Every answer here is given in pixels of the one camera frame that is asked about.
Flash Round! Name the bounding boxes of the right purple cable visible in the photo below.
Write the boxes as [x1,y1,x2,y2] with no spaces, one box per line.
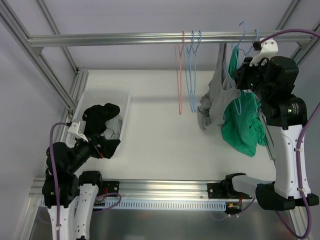
[259,28,320,238]

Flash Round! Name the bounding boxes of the pink wire hanger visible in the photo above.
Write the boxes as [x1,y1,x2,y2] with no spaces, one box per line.
[174,31,185,115]

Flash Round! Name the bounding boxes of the white plastic basket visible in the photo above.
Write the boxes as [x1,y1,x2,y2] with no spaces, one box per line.
[73,88,131,142]

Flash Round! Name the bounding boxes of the aluminium hanging rail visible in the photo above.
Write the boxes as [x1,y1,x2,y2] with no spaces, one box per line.
[27,29,314,48]

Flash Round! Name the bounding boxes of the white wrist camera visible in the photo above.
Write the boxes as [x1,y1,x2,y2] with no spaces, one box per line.
[249,38,279,67]
[67,119,89,142]

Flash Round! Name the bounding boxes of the black tank top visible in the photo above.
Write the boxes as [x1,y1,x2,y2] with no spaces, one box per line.
[82,103,120,136]

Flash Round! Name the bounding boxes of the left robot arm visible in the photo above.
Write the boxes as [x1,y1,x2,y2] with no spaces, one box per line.
[42,135,122,240]

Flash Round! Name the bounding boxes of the empty blue hanger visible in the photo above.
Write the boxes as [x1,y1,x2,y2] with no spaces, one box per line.
[244,29,259,57]

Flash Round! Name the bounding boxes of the blue hanger of grey top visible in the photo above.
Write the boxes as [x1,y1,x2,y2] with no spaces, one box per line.
[183,30,196,113]

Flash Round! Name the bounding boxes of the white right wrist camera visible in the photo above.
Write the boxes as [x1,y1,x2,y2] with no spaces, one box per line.
[249,38,279,67]

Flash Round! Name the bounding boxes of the white slotted cable duct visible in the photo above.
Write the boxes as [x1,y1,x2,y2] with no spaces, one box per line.
[93,198,227,211]

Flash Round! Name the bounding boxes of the blue hanger of black top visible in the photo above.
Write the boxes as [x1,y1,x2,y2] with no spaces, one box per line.
[191,30,202,112]

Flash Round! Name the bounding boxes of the green tank top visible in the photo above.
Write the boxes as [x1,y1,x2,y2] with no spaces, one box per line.
[221,48,266,158]

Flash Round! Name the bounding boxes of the blue hanger of green top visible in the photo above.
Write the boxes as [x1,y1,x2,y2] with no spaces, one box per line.
[228,21,247,115]

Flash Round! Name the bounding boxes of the aluminium frame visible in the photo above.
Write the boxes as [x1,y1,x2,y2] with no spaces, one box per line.
[0,0,320,240]

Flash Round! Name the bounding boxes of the dark grey tank top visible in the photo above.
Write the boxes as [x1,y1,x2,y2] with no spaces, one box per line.
[197,43,241,131]

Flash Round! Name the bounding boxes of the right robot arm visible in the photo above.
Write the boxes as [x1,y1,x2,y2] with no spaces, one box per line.
[222,56,320,211]

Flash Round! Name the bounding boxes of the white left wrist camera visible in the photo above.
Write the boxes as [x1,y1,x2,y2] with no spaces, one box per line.
[67,119,89,142]

